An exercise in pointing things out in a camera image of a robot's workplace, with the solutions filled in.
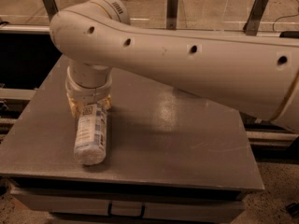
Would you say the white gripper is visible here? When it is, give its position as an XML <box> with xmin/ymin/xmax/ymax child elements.
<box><xmin>65</xmin><ymin>59</ymin><xmax>112</xmax><ymax>119</ymax></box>

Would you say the metal bracket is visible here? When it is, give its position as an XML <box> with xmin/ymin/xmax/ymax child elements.
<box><xmin>166</xmin><ymin>0</ymin><xmax>178</xmax><ymax>30</ymax></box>
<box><xmin>42</xmin><ymin>0</ymin><xmax>58</xmax><ymax>16</ymax></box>
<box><xmin>243</xmin><ymin>0</ymin><xmax>269</xmax><ymax>36</ymax></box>

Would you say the blue plastic bottle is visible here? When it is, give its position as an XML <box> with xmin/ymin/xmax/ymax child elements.
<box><xmin>74</xmin><ymin>104</ymin><xmax>107</xmax><ymax>165</ymax></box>

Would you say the metal rail behind table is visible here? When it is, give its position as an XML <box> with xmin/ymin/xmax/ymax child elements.
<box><xmin>0</xmin><ymin>23</ymin><xmax>50</xmax><ymax>35</ymax></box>

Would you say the left metal bracket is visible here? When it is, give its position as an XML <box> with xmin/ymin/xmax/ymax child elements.
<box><xmin>42</xmin><ymin>0</ymin><xmax>58</xmax><ymax>16</ymax></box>

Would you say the middle metal bracket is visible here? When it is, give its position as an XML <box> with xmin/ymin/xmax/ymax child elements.
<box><xmin>166</xmin><ymin>0</ymin><xmax>178</xmax><ymax>30</ymax></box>

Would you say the right metal bracket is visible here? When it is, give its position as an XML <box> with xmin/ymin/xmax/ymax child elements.
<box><xmin>243</xmin><ymin>0</ymin><xmax>269</xmax><ymax>36</ymax></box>

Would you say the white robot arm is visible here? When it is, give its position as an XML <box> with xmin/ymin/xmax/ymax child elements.
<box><xmin>50</xmin><ymin>0</ymin><xmax>299</xmax><ymax>133</ymax></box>

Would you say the grey table drawer with handle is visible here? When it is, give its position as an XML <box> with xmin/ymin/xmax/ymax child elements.
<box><xmin>11</xmin><ymin>187</ymin><xmax>244</xmax><ymax>224</ymax></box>

